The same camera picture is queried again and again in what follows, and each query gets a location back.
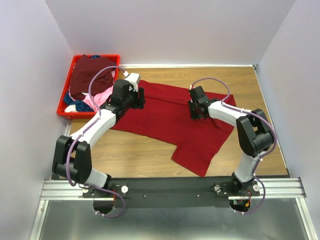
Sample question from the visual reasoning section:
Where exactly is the red t-shirt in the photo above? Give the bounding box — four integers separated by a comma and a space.
113, 80, 234, 177

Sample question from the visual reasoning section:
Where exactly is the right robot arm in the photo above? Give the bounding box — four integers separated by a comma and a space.
188, 85, 277, 196

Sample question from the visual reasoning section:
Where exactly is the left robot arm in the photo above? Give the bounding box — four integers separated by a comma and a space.
52, 77, 146, 198

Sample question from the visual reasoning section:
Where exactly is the pink t-shirt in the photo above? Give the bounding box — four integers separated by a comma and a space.
82, 70, 115, 112

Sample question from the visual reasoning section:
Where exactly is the navy blue t-shirt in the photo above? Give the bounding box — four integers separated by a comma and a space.
63, 55, 101, 112

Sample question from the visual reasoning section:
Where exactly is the maroon t-shirt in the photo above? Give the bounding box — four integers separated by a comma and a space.
69, 54, 116, 101

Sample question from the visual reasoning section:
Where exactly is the white garment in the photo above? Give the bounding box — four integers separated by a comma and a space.
64, 104, 77, 113

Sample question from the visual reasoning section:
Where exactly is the red plastic bin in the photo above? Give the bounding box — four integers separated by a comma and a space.
56, 54, 121, 120

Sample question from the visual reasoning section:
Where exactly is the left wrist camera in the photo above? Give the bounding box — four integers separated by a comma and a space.
123, 71, 141, 92

